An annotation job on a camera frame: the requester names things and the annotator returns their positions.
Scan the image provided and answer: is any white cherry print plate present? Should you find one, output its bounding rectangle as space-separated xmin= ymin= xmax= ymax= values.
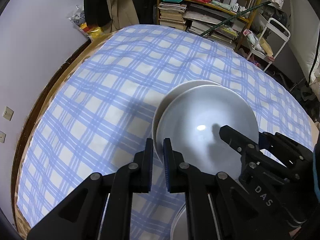
xmin=171 ymin=203 xmax=188 ymax=240

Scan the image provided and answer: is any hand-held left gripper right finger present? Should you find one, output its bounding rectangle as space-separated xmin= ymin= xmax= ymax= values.
xmin=163 ymin=137 xmax=284 ymax=240

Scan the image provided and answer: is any beige hanging garment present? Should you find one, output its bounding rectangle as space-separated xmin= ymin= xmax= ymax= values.
xmin=106 ymin=0 xmax=140 ymax=30

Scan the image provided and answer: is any white metal cart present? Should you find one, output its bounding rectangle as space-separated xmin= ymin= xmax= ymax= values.
xmin=235 ymin=12 xmax=291 ymax=72

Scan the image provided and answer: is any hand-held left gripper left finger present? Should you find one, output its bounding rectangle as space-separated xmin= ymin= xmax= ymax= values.
xmin=26 ymin=138 xmax=154 ymax=240

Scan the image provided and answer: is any black cable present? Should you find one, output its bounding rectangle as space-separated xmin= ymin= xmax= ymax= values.
xmin=308 ymin=54 xmax=320 ymax=82

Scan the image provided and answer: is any blue checked tablecloth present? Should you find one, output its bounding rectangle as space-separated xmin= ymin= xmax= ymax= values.
xmin=15 ymin=24 xmax=314 ymax=240

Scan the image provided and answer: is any green pole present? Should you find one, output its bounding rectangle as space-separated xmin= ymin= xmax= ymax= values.
xmin=200 ymin=1 xmax=272 ymax=37

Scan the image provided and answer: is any printed snack bag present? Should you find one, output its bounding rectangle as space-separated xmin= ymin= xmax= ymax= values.
xmin=67 ymin=4 xmax=88 ymax=30

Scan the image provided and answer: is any stack of worn books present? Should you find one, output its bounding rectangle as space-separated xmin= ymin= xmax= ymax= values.
xmin=158 ymin=2 xmax=188 ymax=30

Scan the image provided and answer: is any wooden bookshelf with books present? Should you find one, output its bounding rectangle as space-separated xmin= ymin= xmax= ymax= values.
xmin=156 ymin=0 xmax=267 ymax=53

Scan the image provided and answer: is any pile of papers and books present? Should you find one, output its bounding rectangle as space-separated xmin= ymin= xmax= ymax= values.
xmin=184 ymin=4 xmax=238 ymax=48

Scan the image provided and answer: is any wooden table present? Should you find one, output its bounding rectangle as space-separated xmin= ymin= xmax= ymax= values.
xmin=11 ymin=39 xmax=94 ymax=232

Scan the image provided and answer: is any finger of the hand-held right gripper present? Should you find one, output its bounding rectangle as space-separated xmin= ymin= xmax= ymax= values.
xmin=259 ymin=131 xmax=314 ymax=172
xmin=219 ymin=124 xmax=262 ymax=155

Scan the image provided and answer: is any yellow red snack packet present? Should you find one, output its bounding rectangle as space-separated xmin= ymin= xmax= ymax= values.
xmin=80 ymin=22 xmax=104 ymax=41

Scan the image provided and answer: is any dark hanging coat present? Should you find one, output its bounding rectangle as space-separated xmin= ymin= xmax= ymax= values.
xmin=84 ymin=0 xmax=112 ymax=28

